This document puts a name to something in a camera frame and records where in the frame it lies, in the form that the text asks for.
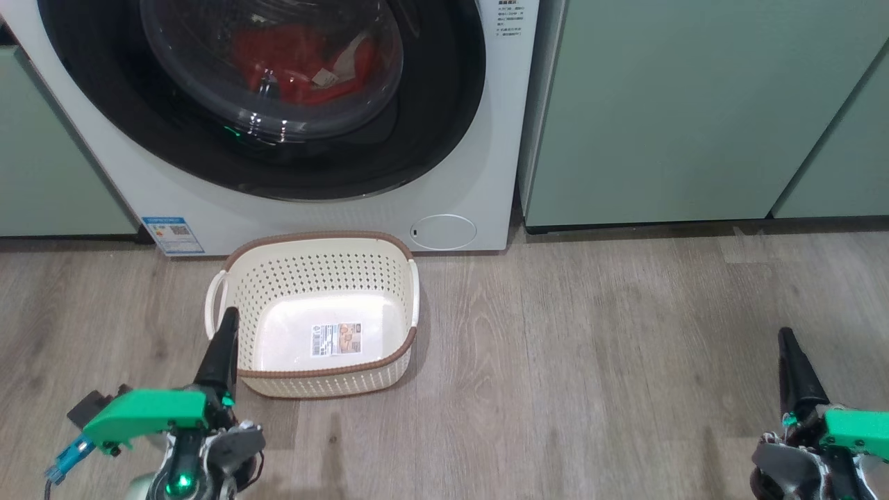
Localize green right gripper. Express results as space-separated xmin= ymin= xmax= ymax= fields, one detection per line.
xmin=752 ymin=328 xmax=889 ymax=500

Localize blue energy label sticker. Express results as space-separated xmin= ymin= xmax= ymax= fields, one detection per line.
xmin=142 ymin=217 xmax=206 ymax=256

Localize white front-load washing machine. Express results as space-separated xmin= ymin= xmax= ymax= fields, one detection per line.
xmin=0 ymin=0 xmax=541 ymax=258

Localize dark washing machine door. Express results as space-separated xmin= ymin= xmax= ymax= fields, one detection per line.
xmin=38 ymin=0 xmax=487 ymax=202

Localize blue cable plug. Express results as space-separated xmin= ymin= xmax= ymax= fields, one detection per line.
xmin=45 ymin=436 xmax=96 ymax=485

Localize red basketball jersey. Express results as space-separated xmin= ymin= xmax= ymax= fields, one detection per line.
xmin=233 ymin=24 xmax=381 ymax=106

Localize large green cabinet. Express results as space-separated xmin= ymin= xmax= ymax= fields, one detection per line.
xmin=517 ymin=0 xmax=889 ymax=233

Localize printed product label sticker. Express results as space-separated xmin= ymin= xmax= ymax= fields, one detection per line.
xmin=310 ymin=323 xmax=364 ymax=358

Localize printed text sticker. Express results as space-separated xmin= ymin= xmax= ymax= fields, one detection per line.
xmin=496 ymin=0 xmax=527 ymax=38

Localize cream basket with brown rim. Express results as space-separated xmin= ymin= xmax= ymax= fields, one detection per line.
xmin=205 ymin=231 xmax=421 ymax=400

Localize round white filter cover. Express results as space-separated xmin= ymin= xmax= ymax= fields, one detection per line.
xmin=410 ymin=214 xmax=478 ymax=251

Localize narrow green cabinet panel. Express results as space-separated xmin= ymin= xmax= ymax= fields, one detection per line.
xmin=771 ymin=42 xmax=889 ymax=219

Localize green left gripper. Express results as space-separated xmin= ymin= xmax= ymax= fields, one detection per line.
xmin=83 ymin=306 xmax=266 ymax=500

